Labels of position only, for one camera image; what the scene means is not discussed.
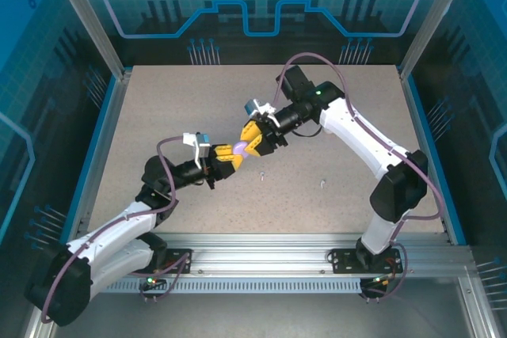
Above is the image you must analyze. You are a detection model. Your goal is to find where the aluminium mounting rail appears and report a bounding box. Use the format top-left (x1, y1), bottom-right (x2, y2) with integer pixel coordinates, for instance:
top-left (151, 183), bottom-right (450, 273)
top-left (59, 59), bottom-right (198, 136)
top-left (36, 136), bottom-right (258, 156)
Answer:
top-left (65, 233), bottom-right (476, 279)

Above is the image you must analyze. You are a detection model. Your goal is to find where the aluminium frame post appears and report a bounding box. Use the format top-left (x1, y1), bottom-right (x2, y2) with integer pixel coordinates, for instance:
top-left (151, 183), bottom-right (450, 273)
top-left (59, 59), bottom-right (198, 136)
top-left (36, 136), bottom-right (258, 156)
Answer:
top-left (398, 0), bottom-right (478, 80)
top-left (44, 0), bottom-right (134, 80)

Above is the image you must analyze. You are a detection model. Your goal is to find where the small circuit board green light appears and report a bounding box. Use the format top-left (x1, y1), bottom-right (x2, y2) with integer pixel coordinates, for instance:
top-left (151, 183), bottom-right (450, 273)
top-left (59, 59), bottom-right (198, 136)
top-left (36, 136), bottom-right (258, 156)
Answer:
top-left (362, 274), bottom-right (391, 287)
top-left (142, 273), bottom-right (167, 288)

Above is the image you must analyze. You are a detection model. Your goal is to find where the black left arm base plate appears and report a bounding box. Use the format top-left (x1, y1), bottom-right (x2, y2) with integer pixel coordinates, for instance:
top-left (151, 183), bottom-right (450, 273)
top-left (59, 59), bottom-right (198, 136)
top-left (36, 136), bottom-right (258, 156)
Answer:
top-left (140, 249), bottom-right (194, 275)

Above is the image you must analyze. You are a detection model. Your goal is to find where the aluminium front frame bar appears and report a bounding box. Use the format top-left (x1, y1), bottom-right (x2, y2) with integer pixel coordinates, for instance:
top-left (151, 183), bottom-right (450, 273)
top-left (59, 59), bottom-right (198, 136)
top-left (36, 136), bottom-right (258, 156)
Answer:
top-left (459, 276), bottom-right (498, 338)

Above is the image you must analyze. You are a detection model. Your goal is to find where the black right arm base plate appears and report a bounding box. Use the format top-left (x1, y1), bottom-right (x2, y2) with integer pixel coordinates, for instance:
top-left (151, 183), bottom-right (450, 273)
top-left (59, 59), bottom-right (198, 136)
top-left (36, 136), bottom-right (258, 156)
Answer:
top-left (330, 248), bottom-right (404, 275)

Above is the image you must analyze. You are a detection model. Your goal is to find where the slotted grey cable duct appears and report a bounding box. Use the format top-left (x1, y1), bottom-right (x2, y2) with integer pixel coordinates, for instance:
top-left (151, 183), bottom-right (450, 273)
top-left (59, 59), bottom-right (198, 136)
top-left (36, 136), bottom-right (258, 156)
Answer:
top-left (98, 279), bottom-right (364, 294)

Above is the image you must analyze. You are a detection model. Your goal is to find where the aluminium side rail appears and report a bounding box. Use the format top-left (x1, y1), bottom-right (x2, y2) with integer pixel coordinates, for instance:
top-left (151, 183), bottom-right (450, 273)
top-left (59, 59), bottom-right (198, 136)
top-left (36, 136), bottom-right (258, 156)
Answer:
top-left (398, 66), bottom-right (456, 246)
top-left (65, 70), bottom-right (134, 246)

